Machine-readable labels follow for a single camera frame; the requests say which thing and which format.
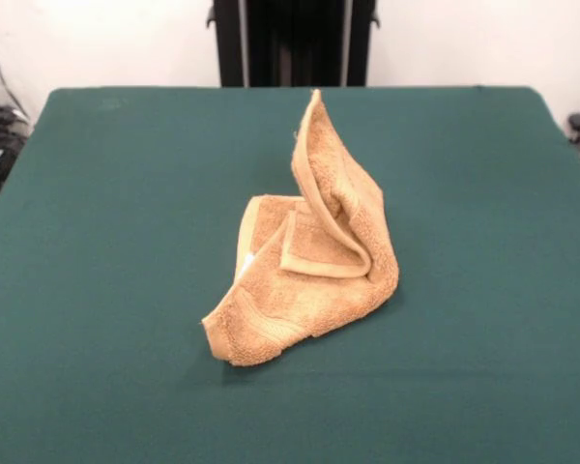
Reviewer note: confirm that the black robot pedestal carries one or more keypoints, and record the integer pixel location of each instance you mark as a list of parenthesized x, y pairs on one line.
[(295, 38)]

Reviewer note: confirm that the tan terry towel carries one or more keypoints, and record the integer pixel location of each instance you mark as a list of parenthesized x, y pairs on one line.
[(290, 309)]

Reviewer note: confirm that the dark green table cloth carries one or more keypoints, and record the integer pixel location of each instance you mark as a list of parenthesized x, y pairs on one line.
[(101, 241)]

